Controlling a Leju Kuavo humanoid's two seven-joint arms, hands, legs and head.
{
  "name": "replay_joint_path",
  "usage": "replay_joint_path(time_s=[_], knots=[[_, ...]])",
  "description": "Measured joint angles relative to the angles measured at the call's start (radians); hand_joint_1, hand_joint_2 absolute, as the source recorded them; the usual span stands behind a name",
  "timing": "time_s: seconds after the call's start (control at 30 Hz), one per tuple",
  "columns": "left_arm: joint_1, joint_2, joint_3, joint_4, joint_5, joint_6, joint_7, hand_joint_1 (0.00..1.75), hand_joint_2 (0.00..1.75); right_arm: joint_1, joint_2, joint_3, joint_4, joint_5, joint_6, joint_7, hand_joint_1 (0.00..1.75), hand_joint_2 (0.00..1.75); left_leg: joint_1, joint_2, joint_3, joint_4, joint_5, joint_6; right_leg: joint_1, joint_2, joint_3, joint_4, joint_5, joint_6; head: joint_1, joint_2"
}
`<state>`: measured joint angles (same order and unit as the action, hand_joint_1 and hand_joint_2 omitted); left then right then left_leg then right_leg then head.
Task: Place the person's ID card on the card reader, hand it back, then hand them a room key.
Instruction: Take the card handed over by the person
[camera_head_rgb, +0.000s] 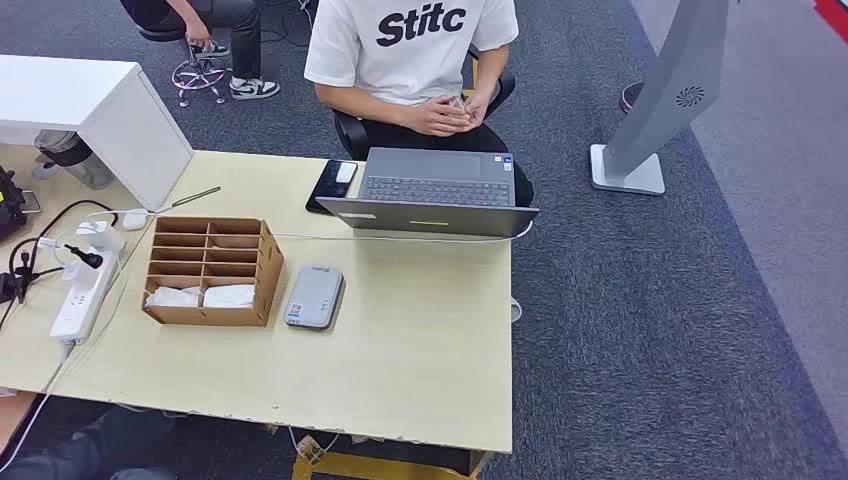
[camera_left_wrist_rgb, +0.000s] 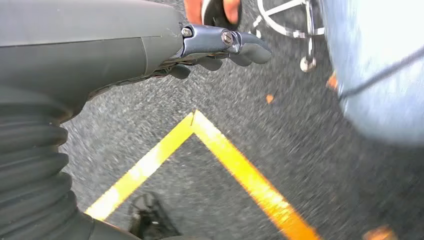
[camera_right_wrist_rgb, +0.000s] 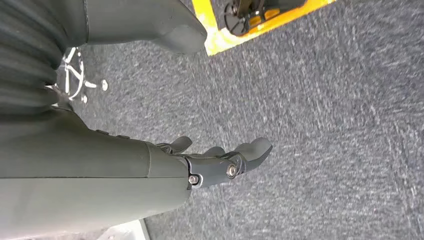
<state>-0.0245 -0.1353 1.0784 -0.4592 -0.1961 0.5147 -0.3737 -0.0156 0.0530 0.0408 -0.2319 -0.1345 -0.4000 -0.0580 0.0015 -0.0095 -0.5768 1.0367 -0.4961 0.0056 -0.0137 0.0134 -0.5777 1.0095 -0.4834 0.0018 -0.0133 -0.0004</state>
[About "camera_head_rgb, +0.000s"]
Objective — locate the person's right hand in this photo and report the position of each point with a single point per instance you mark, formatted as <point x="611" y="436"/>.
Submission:
<point x="434" y="118"/>

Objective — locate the person's left hand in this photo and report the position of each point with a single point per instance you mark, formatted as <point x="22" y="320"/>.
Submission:
<point x="478" y="106"/>

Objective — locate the tan card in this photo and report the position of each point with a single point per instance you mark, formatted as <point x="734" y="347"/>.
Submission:
<point x="457" y="102"/>

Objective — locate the person's right forearm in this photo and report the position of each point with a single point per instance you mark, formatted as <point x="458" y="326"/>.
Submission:
<point x="358" y="102"/>

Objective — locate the person's left forearm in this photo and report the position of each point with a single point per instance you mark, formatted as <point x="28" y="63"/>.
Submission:
<point x="493" y="69"/>

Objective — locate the person in dark trousers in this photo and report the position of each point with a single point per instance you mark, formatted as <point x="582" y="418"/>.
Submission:
<point x="238" y="33"/>

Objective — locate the grey card reader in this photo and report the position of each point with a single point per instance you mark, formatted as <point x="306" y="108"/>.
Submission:
<point x="314" y="298"/>

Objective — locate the white key card packet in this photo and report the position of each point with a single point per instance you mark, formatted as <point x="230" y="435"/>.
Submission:
<point x="172" y="298"/>
<point x="228" y="296"/>

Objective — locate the grey laptop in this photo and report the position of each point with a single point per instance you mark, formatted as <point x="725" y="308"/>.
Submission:
<point x="437" y="169"/>

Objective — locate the black office chair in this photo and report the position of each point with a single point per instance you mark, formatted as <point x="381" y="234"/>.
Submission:
<point x="348" y="132"/>

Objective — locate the small white case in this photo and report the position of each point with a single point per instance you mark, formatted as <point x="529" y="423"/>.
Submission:
<point x="345" y="173"/>

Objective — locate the black smartphone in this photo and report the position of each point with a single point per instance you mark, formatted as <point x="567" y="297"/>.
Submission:
<point x="324" y="192"/>

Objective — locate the dark round base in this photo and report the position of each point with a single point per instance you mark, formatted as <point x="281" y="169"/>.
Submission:
<point x="629" y="99"/>

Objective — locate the grey kiosk stand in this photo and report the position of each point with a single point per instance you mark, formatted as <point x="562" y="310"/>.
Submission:
<point x="669" y="86"/>

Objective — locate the white round desk fitting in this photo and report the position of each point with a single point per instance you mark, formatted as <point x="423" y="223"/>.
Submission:
<point x="515" y="310"/>

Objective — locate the wooden compartment organiser box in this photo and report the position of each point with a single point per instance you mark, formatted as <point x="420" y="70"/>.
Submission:
<point x="265" y="278"/>

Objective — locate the chrome base stool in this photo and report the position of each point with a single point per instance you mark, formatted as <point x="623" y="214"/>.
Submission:
<point x="196" y="66"/>

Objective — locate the grey pen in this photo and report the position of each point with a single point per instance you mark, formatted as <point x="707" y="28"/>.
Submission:
<point x="199" y="196"/>

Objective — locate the small white puck device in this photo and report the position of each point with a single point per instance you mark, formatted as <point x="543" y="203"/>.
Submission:
<point x="135" y="219"/>

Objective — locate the small tan tag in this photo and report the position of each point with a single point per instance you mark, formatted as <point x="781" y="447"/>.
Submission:
<point x="310" y="450"/>

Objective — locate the white charger block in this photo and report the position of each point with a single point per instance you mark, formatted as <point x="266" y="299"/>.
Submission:
<point x="99" y="237"/>

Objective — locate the clear plastic jug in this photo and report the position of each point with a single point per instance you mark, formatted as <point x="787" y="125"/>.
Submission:
<point x="69" y="156"/>

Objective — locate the red strip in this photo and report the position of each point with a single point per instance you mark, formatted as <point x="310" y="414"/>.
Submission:
<point x="836" y="13"/>

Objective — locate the black power plug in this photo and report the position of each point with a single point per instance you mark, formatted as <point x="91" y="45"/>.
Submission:
<point x="89" y="257"/>

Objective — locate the white cabinet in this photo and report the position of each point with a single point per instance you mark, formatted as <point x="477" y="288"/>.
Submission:
<point x="60" y="93"/>

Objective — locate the white plug adapter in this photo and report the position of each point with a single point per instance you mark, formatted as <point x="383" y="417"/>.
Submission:
<point x="79" y="275"/>

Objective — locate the white power strip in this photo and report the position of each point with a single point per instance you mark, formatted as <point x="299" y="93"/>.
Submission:
<point x="76" y="311"/>

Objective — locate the black device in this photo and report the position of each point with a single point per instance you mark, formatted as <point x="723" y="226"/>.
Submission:
<point x="8" y="205"/>

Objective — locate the dark grey bulky shape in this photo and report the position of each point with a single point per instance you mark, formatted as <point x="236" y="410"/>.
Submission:
<point x="79" y="450"/>

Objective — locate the yellow metal frame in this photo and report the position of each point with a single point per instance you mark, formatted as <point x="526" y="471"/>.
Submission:
<point x="371" y="469"/>

